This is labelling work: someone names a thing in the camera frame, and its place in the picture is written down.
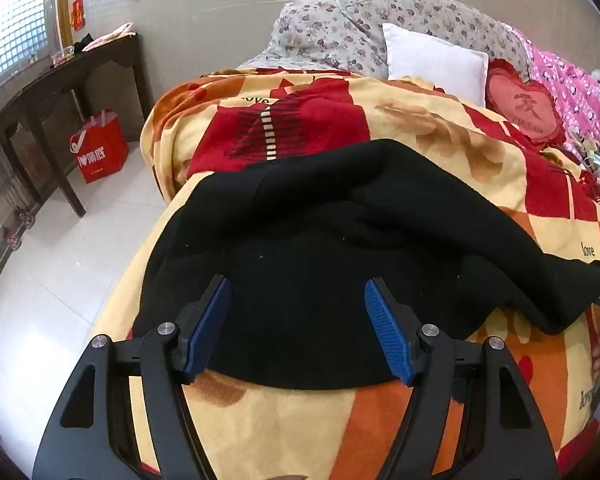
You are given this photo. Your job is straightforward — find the pink cloth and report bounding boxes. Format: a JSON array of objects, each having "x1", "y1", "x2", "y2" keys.
[{"x1": 82, "y1": 22, "x2": 139, "y2": 51}]

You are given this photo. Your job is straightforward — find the white pillow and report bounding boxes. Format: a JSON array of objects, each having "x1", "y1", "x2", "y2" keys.
[{"x1": 382, "y1": 22, "x2": 490, "y2": 107}]

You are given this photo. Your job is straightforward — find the red shopping bag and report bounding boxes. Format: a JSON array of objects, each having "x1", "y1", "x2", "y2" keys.
[{"x1": 69, "y1": 108, "x2": 130, "y2": 184}]

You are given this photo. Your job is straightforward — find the multicolour fringed cloth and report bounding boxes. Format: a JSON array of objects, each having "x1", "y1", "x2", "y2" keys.
[{"x1": 564, "y1": 127, "x2": 600, "y2": 213}]

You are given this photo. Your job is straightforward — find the wooden door frame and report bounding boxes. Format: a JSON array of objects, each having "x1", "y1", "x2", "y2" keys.
[{"x1": 55, "y1": 0, "x2": 74, "y2": 50}]

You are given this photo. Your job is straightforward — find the dark wooden table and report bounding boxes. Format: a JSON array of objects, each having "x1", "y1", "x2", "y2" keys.
[{"x1": 0, "y1": 32, "x2": 154, "y2": 219}]

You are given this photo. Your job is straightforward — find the red heart cushion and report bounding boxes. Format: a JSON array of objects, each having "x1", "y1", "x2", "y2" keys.
[{"x1": 483, "y1": 58, "x2": 567, "y2": 147}]

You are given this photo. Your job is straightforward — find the floral grey pillows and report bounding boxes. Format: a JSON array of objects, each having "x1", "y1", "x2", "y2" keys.
[{"x1": 335, "y1": 0, "x2": 532, "y2": 82}]

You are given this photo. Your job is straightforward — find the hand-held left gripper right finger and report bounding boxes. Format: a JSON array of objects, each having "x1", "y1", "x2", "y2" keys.
[{"x1": 363, "y1": 277, "x2": 562, "y2": 480}]

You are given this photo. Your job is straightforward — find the pink printed blanket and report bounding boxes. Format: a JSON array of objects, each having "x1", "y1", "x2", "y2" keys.
[{"x1": 510, "y1": 27, "x2": 600, "y2": 161}]

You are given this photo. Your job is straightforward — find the black pants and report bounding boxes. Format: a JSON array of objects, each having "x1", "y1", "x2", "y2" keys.
[{"x1": 132, "y1": 138, "x2": 600, "y2": 391}]

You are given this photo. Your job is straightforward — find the floral pillow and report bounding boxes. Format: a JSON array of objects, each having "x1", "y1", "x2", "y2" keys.
[{"x1": 237, "y1": 1, "x2": 387, "y2": 72}]

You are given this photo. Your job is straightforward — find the orange red printed blanket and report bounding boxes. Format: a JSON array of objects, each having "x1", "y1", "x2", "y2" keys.
[{"x1": 100, "y1": 67, "x2": 600, "y2": 480}]

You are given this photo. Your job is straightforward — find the dark metal rack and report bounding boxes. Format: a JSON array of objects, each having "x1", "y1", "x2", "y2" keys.
[{"x1": 0, "y1": 80, "x2": 37, "y2": 291}]

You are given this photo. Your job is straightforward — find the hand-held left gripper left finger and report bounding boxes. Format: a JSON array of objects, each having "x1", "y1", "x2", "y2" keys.
[{"x1": 31, "y1": 275, "x2": 232, "y2": 480}]

